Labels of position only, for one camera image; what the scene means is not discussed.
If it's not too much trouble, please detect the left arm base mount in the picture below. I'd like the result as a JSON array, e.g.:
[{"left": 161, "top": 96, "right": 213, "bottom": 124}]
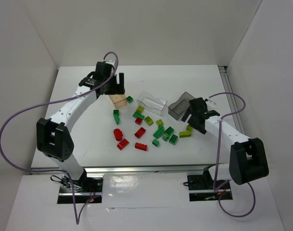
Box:
[{"left": 50, "top": 175, "right": 103, "bottom": 204}]

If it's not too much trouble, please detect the aluminium rail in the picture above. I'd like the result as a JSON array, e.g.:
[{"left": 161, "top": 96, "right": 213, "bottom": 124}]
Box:
[
  {"left": 218, "top": 66, "right": 246, "bottom": 134},
  {"left": 30, "top": 164, "right": 219, "bottom": 175}
]

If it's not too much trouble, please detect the clear plastic container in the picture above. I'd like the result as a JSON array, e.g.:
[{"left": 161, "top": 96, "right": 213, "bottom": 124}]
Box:
[{"left": 137, "top": 91, "right": 167, "bottom": 116}]

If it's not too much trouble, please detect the small red brick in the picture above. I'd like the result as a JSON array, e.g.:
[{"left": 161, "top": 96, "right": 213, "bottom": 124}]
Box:
[{"left": 135, "top": 117, "right": 143, "bottom": 125}]

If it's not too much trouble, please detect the red rounded brick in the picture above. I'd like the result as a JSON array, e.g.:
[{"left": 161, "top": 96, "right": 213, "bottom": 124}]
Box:
[{"left": 113, "top": 128, "right": 123, "bottom": 141}]

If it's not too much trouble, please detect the long lime brick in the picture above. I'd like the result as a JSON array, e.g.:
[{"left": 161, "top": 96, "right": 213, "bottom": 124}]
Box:
[{"left": 179, "top": 130, "right": 192, "bottom": 138}]

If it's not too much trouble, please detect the green square brick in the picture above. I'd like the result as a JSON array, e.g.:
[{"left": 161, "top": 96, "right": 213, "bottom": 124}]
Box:
[{"left": 169, "top": 134, "right": 178, "bottom": 145}]

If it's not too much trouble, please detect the long green sloped brick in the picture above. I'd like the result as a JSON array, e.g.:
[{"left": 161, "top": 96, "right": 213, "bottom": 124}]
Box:
[{"left": 113, "top": 109, "right": 120, "bottom": 125}]

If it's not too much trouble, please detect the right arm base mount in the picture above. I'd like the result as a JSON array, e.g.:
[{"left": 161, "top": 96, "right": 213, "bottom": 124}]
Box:
[{"left": 183, "top": 167, "right": 233, "bottom": 202}]

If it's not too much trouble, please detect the red square brick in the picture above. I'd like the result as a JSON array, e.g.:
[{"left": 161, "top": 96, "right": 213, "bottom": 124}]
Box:
[{"left": 134, "top": 127, "right": 146, "bottom": 139}]

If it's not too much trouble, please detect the green yellow printed brick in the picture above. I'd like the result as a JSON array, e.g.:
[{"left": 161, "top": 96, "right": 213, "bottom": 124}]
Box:
[{"left": 162, "top": 134, "right": 169, "bottom": 141}]

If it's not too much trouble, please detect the red sloped brick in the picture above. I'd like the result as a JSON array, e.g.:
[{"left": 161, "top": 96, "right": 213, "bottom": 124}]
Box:
[{"left": 117, "top": 139, "right": 129, "bottom": 150}]

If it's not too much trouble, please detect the lime brick top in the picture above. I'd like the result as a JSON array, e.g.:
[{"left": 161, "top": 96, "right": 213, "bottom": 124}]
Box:
[{"left": 136, "top": 106, "right": 144, "bottom": 114}]

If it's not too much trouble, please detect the lime sloped brick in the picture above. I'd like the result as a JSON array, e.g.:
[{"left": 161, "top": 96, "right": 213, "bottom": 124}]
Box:
[{"left": 144, "top": 116, "right": 153, "bottom": 126}]

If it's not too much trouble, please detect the small green brick near orange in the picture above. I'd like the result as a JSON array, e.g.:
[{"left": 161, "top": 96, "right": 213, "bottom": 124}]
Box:
[{"left": 127, "top": 96, "right": 133, "bottom": 103}]

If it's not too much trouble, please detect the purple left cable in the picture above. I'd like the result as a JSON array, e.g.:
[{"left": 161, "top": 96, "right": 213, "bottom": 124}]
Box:
[{"left": 0, "top": 51, "right": 119, "bottom": 225}]

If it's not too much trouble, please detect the aluminium rail front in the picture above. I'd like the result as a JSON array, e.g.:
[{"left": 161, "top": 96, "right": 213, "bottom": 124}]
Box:
[{"left": 30, "top": 164, "right": 219, "bottom": 175}]

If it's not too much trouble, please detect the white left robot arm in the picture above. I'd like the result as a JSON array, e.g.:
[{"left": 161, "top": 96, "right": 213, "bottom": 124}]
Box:
[{"left": 36, "top": 61, "right": 125, "bottom": 181}]

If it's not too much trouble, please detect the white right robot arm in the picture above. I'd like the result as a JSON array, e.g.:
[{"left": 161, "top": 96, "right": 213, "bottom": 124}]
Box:
[{"left": 181, "top": 97, "right": 269, "bottom": 188}]

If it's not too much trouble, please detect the smoky grey container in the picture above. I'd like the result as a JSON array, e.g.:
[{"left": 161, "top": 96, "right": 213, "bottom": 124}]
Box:
[{"left": 168, "top": 92, "right": 194, "bottom": 120}]

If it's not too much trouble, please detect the small green brick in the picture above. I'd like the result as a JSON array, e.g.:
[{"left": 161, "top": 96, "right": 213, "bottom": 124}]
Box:
[
  {"left": 127, "top": 96, "right": 133, "bottom": 103},
  {"left": 152, "top": 139, "right": 160, "bottom": 147}
]

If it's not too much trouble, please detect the small lime brick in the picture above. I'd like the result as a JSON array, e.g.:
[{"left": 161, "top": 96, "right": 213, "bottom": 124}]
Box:
[{"left": 156, "top": 119, "right": 164, "bottom": 126}]

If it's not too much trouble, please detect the red long flat brick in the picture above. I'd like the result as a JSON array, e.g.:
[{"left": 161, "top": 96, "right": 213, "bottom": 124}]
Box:
[{"left": 134, "top": 142, "right": 148, "bottom": 151}]

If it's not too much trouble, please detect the aluminium rail right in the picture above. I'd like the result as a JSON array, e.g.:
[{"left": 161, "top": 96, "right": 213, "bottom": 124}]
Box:
[{"left": 218, "top": 66, "right": 246, "bottom": 134}]

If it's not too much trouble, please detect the small green brick bottom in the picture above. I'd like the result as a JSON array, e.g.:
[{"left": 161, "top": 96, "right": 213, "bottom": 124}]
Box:
[{"left": 152, "top": 139, "right": 160, "bottom": 147}]

